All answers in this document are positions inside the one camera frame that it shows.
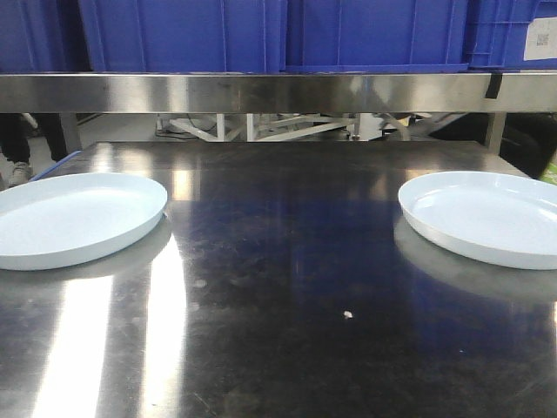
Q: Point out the light blue plate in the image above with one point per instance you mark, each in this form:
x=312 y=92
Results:
x=73 y=219
x=496 y=218

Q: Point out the stainless steel shelf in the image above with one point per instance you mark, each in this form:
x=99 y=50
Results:
x=287 y=93

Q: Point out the blue plastic crate, middle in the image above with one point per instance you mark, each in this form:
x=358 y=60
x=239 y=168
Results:
x=414 y=36

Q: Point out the blue plastic crate, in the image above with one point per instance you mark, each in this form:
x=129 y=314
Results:
x=414 y=36
x=185 y=36
x=496 y=33

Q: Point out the blue plastic crate, left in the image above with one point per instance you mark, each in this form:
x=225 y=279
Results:
x=185 y=36

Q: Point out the black tape strip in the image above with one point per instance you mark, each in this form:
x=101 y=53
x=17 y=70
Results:
x=493 y=87

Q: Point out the person in dark trousers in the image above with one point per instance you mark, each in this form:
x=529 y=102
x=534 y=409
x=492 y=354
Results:
x=15 y=147

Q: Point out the blue plastic crate, right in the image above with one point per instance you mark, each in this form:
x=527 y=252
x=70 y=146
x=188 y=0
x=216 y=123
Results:
x=496 y=33

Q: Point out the dark blue crate far left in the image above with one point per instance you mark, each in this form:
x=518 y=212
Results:
x=42 y=36

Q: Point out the white label on crate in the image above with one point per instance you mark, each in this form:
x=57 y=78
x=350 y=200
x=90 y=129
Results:
x=541 y=39

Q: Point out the white metal frame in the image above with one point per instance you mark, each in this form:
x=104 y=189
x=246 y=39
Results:
x=254 y=127

